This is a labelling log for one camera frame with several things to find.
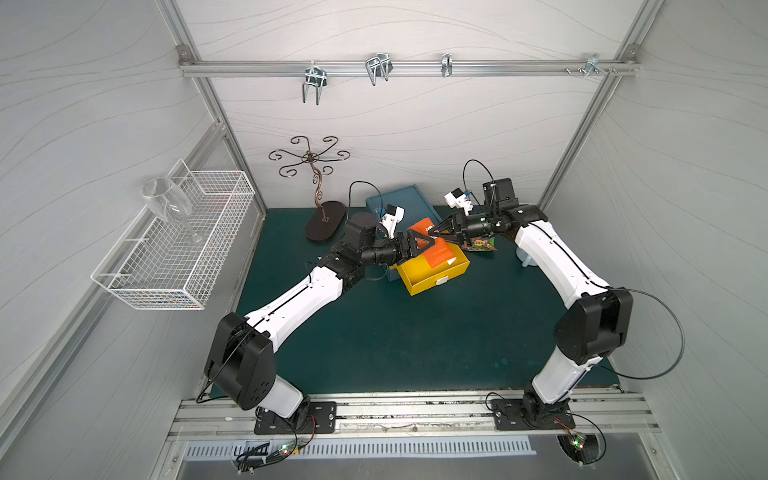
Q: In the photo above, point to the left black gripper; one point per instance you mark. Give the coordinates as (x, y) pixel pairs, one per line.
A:
(403, 248)

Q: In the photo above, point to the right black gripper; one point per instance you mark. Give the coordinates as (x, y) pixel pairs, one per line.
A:
(459, 225)

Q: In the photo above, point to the orange postcard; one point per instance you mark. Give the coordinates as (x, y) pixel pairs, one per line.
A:
(440, 253)

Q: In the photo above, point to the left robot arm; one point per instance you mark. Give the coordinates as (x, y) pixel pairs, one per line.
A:
(241, 358)

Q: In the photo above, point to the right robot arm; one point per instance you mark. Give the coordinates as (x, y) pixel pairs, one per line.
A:
(597, 317)

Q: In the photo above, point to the green snack packet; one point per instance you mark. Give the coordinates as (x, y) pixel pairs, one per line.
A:
(479, 244)

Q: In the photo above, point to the light blue mug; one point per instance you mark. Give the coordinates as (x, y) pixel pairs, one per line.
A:
(525, 258)

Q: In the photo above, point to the brown metal jewelry stand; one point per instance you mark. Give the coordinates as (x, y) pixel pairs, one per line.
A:
(328, 215)

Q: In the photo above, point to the green table mat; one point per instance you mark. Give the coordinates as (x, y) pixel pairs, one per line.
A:
(490, 328)

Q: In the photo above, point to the small metal clip hook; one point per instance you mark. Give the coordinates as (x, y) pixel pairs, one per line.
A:
(446, 65)

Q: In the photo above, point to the double metal hook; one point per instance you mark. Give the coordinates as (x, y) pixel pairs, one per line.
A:
(315, 79)

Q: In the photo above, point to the clear wine glass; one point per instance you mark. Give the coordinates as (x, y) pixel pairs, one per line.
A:
(168, 202)

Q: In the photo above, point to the round black led puck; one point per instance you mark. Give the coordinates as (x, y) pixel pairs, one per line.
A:
(581, 448)

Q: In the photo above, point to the white vent strip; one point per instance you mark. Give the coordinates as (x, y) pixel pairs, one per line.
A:
(368, 448)

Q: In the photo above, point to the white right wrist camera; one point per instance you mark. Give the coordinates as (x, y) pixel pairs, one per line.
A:
(460, 200)

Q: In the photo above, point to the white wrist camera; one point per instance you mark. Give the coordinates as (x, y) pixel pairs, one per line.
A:
(392, 215)
(460, 200)

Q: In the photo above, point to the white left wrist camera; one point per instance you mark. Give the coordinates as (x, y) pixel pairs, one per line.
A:
(392, 215)

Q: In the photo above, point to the horizontal aluminium rail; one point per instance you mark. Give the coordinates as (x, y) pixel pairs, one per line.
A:
(401, 68)

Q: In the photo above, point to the wire metal hook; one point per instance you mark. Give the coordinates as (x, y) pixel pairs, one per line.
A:
(378, 67)

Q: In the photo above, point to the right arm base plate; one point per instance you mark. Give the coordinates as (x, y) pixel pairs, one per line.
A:
(530, 414)

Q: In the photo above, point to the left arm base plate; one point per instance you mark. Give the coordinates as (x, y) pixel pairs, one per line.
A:
(294, 417)

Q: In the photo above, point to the white wire basket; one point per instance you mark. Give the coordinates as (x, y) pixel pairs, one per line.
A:
(157, 265)

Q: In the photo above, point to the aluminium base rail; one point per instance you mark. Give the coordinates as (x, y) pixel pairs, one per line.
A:
(415, 413)

